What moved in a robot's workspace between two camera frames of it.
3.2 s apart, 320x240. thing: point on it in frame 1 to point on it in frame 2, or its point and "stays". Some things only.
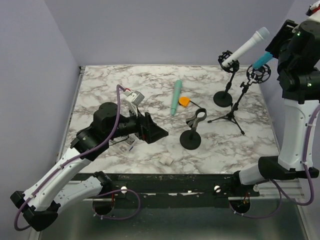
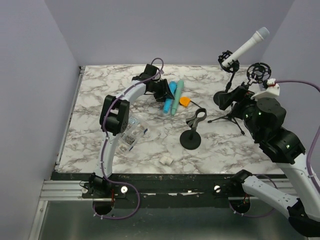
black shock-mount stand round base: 224,99 stays
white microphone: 260,35 stays
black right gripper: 284,32 to 242,95
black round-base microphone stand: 190,139 stays
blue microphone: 262,60 to 173,86
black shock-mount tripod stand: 258,75 stays
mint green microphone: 178,85 stays
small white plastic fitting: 166,160 stays
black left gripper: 153,132 to 164,89
